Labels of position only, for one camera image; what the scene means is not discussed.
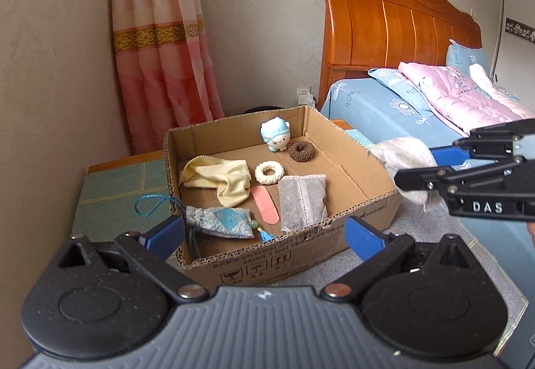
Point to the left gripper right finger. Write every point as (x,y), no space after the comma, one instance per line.
(428,299)

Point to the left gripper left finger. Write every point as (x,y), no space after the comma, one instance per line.
(104,299)

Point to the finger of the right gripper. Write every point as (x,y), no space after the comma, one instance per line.
(502,190)
(491,143)

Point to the white cloth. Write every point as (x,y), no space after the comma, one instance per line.
(405,153)

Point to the grey sachet bag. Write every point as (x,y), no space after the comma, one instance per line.
(302,201)

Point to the pink silicone piece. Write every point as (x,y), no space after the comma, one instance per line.
(265,205)

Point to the brown knitted hair scrunchie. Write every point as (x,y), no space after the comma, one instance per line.
(301,151)

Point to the white wardrobe with trim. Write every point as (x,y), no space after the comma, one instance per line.
(513,67)

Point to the pink floral quilt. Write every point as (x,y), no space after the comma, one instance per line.
(459,100)

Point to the blue pillow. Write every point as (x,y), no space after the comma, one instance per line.
(461,58)

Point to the grey green checked blanket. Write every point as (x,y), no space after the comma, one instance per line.
(119,200)

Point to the blue floral pillowcase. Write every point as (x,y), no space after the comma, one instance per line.
(409,99)

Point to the blue embroidered sachet pouch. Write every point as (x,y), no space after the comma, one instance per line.
(221,222)

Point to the yellow folded cloth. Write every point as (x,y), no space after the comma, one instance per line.
(231,179)

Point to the orange wooden headboard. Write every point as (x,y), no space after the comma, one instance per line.
(363,34)

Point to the brown cardboard box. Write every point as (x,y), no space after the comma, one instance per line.
(297,175)

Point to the cream knitted hair scrunchie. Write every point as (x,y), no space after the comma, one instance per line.
(269,172)

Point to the blue white plush toy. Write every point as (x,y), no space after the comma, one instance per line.
(275,134)

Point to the pink patterned curtain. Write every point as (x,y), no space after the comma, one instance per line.
(164,68)

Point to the white wall socket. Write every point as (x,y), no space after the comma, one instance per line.
(305,97)

